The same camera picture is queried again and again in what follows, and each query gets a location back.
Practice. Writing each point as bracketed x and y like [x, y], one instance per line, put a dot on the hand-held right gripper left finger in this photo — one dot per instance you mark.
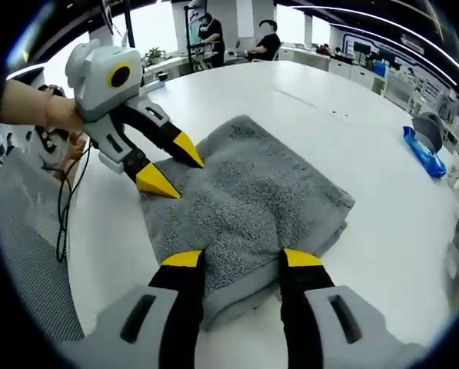
[179, 307]

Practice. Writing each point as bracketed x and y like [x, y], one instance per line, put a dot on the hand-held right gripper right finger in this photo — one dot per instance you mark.
[302, 307]

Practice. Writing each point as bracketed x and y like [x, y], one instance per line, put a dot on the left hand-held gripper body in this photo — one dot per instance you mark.
[98, 84]

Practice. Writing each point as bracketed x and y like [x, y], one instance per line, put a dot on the grey towel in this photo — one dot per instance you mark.
[244, 200]

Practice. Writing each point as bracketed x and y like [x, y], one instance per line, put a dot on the person's left hand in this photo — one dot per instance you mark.
[62, 113]

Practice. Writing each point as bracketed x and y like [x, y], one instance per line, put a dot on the small green plant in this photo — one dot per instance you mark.
[155, 57]

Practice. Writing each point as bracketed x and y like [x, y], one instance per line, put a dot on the black monitor pole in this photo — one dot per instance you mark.
[128, 23]

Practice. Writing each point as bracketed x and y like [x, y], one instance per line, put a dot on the black tripod stand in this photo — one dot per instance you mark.
[192, 30]

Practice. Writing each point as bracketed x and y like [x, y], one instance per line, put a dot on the grey mesh office chair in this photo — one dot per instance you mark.
[25, 230]

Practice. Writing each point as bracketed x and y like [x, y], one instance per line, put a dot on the white office cabinets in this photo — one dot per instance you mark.
[340, 67]

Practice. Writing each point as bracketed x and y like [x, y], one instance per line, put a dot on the blue wipes packet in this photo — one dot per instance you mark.
[425, 153]

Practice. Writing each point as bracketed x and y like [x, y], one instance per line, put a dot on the blue container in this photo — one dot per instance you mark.
[380, 68]

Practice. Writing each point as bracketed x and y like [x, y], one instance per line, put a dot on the white mesh office chair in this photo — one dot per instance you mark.
[398, 88]

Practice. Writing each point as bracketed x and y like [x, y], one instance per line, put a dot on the ceiling air conditioner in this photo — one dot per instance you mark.
[411, 41]

